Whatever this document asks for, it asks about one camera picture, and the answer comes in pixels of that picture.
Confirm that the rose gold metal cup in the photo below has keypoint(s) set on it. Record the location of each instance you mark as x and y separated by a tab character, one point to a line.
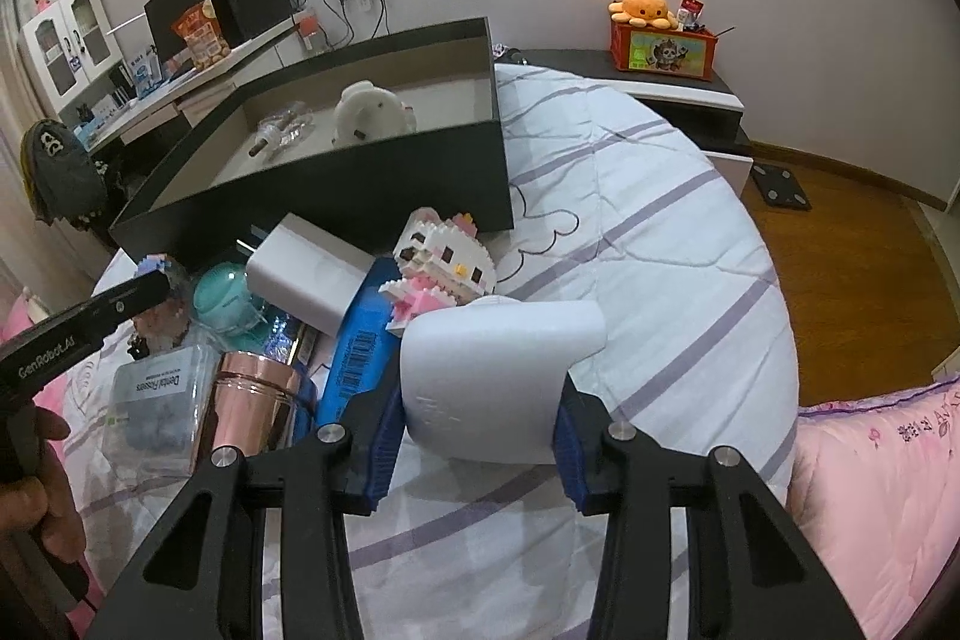
247	400

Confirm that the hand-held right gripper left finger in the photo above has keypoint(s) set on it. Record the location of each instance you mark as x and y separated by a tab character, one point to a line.
375	452

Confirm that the black white low cabinet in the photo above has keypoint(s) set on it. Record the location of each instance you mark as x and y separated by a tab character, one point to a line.
697	100

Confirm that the clear dental flosser container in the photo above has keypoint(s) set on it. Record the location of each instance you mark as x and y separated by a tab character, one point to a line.
157	400

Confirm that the white desk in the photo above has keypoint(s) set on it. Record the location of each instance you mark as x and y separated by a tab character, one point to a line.
150	111

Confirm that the pink printed quilt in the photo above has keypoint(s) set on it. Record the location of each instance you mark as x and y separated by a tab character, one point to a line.
877	497

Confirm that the black cardboard box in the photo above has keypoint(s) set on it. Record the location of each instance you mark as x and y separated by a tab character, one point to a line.
337	190

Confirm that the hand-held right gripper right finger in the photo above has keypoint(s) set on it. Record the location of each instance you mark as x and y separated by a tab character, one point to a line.
576	452

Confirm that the pink plush blanket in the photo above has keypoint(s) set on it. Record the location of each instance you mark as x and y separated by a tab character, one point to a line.
19	317

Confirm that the white glass door cabinet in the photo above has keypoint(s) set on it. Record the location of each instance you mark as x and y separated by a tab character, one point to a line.
67	48

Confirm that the white plastic handheld device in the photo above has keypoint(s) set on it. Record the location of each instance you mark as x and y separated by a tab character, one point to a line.
487	377

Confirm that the teal round container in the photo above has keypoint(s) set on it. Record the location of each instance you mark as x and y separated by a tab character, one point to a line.
221	299

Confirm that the white pink block cat figure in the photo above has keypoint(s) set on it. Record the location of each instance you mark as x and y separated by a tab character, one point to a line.
442	257

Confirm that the clear bag of parts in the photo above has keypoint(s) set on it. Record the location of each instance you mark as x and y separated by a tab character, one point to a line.
283	129

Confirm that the red printed crate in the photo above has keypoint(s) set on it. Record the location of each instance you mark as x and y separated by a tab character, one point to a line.
664	51

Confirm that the blue white small box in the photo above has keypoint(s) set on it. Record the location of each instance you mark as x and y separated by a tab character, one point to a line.
146	72

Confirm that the dark grey jacket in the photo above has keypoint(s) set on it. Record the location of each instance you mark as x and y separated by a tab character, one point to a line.
60	175

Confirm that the orange octopus plush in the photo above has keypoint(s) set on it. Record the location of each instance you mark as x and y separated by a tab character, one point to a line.
641	4

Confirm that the white charger adapter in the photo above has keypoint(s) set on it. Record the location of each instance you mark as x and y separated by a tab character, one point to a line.
307	272

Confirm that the black bathroom scale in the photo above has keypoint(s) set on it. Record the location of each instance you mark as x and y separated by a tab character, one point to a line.
781	186

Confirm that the white purple striped quilt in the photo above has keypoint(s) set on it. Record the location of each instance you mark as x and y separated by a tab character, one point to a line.
637	235

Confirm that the small red white toy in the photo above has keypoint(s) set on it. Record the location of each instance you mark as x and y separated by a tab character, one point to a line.
691	10

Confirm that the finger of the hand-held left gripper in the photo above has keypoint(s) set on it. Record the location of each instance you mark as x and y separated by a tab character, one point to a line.
131	299

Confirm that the black monitor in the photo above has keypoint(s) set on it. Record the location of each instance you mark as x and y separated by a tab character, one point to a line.
169	10

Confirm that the orange snack bag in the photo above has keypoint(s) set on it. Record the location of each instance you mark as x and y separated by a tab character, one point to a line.
201	36

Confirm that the blue carton box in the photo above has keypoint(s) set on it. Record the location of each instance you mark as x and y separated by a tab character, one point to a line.
360	347

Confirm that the person's left hand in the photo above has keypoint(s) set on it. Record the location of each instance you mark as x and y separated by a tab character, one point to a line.
52	505

